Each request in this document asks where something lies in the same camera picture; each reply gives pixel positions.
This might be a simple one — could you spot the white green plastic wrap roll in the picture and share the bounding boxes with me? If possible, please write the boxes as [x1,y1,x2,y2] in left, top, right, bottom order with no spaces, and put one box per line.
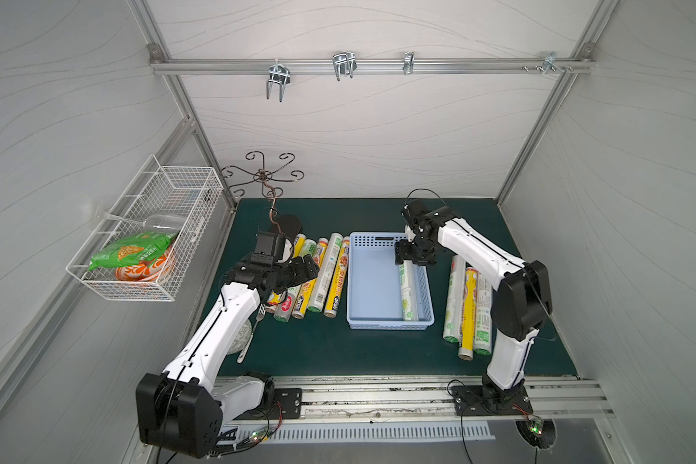
[399,260,419,321]

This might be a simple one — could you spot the white translucent wrap roll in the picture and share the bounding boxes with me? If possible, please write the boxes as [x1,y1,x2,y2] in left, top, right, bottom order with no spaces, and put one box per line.
[307,232,343,312]

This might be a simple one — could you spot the thin yellow wrap roll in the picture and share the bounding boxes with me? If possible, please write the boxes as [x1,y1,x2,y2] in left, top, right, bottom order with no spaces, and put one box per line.
[324,237,350,318]

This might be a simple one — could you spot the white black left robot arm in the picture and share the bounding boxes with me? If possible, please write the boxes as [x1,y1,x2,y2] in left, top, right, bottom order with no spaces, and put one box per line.
[135,254,319,458]

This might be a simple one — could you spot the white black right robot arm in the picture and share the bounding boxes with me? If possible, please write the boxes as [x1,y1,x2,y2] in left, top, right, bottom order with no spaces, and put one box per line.
[394,199,552,394]

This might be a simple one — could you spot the yellow PE wrap roll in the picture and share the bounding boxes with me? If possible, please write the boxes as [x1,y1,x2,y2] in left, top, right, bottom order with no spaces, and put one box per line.
[292,237,329,319]

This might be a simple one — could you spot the silver green grape wrap roll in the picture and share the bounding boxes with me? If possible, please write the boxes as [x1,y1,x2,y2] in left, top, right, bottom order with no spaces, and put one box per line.
[274,239,317,323]

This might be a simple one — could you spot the light blue perforated plastic basket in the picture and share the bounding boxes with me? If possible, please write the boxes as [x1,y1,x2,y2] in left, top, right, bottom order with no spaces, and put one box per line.
[346,232,435,331]

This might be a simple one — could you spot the metal fork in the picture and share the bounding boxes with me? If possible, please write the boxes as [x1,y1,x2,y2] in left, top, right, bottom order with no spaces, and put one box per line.
[237,305,266,365]

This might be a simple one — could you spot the brown metal hook stand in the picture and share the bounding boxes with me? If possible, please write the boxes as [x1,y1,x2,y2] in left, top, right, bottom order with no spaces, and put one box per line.
[220,150,305,246]

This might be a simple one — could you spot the orange snack package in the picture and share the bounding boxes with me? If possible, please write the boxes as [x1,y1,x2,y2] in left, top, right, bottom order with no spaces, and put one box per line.
[114,251,172,282]

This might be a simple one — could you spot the green snack bag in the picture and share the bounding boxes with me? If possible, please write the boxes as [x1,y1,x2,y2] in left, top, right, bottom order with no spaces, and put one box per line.
[88,231,178,271]

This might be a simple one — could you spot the single metal hook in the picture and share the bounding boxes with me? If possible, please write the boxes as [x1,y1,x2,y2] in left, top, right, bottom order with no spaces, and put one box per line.
[402,51,415,75]

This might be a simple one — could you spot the double metal hook middle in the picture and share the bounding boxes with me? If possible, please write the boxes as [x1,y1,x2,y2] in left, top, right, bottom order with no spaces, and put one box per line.
[333,51,358,81]

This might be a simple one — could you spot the double metal hook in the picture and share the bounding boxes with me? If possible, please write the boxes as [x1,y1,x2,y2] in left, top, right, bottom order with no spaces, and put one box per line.
[333,51,358,81]
[266,62,291,102]

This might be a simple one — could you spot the double metal hook left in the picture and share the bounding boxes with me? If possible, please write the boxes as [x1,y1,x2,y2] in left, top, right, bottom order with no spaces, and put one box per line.
[266,62,291,102]

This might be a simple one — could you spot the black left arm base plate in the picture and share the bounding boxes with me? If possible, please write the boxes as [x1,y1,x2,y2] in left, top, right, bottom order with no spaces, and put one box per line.
[235,388,304,421]

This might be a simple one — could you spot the white wire wall basket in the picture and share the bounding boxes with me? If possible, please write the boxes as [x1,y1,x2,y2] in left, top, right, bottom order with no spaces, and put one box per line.
[66,156,222,302]

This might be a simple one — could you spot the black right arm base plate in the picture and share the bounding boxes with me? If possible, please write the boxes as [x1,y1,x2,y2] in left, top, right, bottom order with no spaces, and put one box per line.
[447,379,534,417]

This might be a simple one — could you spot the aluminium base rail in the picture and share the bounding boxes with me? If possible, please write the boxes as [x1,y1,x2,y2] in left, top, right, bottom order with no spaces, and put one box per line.
[275,375,615,423]

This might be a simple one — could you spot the aluminium crossbar rail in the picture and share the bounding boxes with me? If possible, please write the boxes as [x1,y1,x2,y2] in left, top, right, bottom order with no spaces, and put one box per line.
[150,44,595,77]

